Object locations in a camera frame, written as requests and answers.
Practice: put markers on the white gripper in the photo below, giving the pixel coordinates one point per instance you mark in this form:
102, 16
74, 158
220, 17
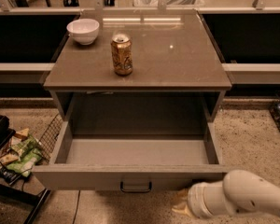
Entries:
193, 200

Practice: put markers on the grey top drawer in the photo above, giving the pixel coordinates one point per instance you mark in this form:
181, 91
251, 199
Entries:
100, 163

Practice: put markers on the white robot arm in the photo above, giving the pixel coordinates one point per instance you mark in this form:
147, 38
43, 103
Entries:
239, 194

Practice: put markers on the grey drawer cabinet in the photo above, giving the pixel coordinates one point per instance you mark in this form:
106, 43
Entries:
170, 52

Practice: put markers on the gold soda can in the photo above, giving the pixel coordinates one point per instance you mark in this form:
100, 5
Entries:
121, 48

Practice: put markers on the green snack bag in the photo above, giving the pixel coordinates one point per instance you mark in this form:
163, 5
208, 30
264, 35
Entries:
29, 154

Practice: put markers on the white ceramic bowl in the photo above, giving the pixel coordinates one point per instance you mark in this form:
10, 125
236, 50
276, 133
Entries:
83, 31

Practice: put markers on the clear plastic bin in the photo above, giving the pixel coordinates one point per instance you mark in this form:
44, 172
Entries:
169, 3

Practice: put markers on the black drawer handle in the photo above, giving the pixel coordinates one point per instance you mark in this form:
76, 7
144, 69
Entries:
134, 189

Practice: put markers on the black wire basket left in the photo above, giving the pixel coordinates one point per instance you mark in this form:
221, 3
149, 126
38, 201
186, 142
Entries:
49, 138

